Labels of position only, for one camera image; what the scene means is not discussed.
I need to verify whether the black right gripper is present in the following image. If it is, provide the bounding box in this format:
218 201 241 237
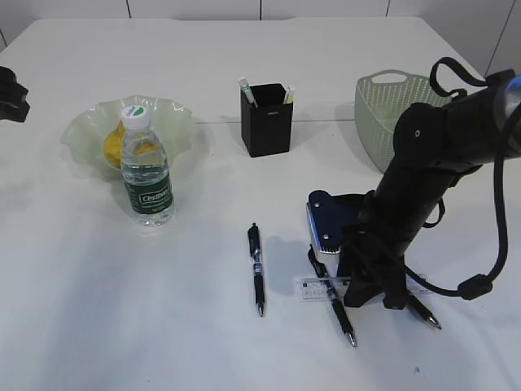
335 161 460 310

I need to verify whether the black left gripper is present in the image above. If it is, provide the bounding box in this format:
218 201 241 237
1 67 30 122

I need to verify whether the clear plastic ruler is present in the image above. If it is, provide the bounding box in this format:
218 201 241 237
293 275 431 303

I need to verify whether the yellow pear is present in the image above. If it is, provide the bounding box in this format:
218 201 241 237
102 121 162 169

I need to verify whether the clear water bottle green label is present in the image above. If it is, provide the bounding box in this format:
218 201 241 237
120 104 174 226

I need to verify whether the teal utility knife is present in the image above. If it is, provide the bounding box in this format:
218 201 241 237
238 77 258 108

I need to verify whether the black pen right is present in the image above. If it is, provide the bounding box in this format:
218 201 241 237
408 294 442 330

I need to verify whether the black pen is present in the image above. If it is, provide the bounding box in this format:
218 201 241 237
408 294 442 330
247 222 265 318
308 245 357 348

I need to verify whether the black pen middle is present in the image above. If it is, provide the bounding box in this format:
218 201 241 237
308 245 357 348

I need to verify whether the translucent green wavy glass plate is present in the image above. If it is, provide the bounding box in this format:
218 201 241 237
61 94 197 182

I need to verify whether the black pen left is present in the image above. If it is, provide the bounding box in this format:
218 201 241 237
247 222 265 318

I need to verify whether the green woven plastic basket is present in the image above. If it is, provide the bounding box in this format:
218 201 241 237
354 69 450 173

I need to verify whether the black square pen holder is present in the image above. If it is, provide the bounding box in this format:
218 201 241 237
240 83 293 157

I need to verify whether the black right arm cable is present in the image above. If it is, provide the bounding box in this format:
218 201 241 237
402 56 514 301

